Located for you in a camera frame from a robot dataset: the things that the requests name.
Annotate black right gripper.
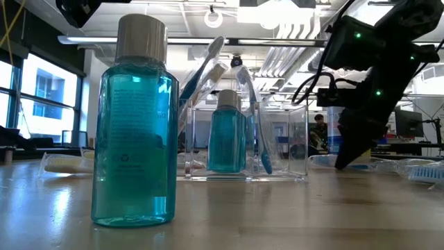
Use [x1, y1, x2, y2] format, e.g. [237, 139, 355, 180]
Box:
[334, 69, 417, 171]

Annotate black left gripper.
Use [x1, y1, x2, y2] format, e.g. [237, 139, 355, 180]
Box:
[55, 0, 133, 29]

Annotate clear plastic bag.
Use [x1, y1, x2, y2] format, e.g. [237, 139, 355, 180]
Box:
[177, 101, 309, 183]

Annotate long suspended ceiling light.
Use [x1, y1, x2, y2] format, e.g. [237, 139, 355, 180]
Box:
[57, 34, 327, 48]

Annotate person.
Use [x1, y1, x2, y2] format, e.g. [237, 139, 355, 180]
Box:
[307, 113, 330, 157]

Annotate black computer monitor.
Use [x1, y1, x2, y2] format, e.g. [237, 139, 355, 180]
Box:
[395, 108, 425, 139]

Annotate large window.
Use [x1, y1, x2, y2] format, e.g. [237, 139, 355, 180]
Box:
[0, 51, 86, 149]

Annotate white ceiling pipes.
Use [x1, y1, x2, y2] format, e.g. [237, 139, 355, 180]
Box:
[256, 13, 325, 83]

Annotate small dark monitor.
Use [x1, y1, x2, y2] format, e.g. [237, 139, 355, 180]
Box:
[61, 130, 88, 147]

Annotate bright ceiling light panel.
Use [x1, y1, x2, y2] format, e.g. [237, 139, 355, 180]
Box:
[237, 0, 316, 25]

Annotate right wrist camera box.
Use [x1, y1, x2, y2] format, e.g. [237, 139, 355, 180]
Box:
[316, 86, 352, 108]

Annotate yellow cable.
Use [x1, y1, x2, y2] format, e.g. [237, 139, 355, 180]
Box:
[0, 0, 27, 65]

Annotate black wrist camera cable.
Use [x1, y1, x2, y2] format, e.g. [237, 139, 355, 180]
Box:
[290, 71, 338, 106]

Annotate white ceiling ring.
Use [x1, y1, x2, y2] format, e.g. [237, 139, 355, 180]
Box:
[203, 8, 224, 29]

